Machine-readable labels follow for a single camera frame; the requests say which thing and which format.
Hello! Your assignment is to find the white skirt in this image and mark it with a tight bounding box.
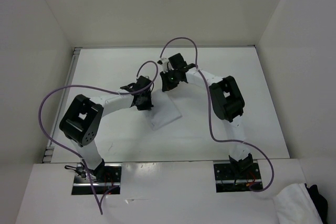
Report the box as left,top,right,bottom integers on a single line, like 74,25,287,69
143,90,182,131

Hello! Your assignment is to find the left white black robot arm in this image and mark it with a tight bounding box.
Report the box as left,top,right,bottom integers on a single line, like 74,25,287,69
59,76,153,182

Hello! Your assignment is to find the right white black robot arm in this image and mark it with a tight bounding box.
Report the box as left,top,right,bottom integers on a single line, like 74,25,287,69
158,54,253,179

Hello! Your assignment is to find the white cloth pile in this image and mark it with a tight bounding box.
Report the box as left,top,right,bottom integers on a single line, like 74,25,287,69
273,183,322,224

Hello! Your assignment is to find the black cloth item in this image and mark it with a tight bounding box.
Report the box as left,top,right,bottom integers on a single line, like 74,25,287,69
305,185,329,224

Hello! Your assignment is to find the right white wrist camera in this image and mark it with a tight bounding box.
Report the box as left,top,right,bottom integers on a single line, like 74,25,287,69
157,57,172,73

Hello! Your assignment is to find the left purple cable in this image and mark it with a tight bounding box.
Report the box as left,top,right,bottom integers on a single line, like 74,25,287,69
38,60,160,215

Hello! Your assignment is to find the purple cable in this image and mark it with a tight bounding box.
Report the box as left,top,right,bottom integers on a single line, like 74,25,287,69
160,37,276,192
38,60,160,215

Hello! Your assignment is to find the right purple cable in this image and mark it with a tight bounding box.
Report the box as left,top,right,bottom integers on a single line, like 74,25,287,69
160,37,276,192

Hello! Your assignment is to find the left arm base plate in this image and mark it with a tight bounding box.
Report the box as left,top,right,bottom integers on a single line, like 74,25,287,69
64,163,122,195

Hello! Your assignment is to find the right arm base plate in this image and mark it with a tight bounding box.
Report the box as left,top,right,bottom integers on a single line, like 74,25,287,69
213,162,263,193

